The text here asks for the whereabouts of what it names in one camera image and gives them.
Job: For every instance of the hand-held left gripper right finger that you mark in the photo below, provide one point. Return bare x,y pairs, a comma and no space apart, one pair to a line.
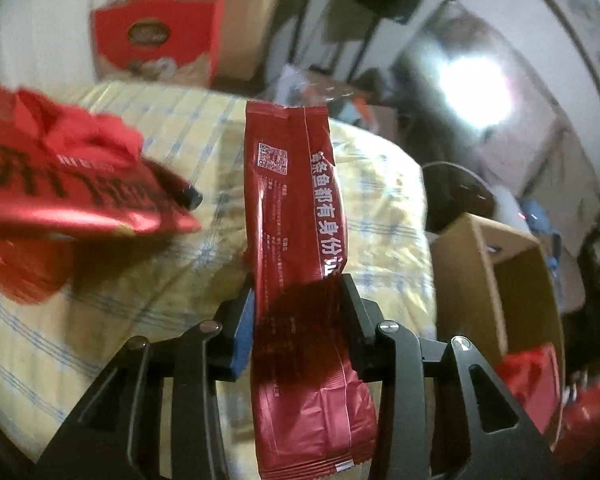
365,340

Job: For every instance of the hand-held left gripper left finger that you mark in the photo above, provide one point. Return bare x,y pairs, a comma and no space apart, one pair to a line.
242,340

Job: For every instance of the cardboard box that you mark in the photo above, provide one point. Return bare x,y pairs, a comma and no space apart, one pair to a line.
460,270

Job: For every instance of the long red foil packet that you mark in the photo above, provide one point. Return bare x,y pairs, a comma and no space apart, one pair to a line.
295,210

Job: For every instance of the red square gift box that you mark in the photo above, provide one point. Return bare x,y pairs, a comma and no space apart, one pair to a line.
530,380

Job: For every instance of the red tote bag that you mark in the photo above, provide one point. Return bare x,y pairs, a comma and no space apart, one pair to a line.
80,195

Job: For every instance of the yellow checked cloth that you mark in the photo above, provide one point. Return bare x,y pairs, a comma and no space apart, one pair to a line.
180,270

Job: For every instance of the small dark object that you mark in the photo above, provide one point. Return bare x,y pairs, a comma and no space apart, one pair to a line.
190,197

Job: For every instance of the black round appliance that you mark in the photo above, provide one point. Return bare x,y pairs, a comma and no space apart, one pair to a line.
455,195

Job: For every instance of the carton of assorted clutter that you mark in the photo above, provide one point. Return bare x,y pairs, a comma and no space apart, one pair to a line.
330,95

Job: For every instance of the bright portable lamp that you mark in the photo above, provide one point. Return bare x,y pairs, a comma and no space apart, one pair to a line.
475,92

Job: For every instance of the brown carton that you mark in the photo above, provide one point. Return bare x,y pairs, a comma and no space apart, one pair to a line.
250,35

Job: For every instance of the red carton with oval label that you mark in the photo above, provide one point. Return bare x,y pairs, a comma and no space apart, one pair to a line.
155,35

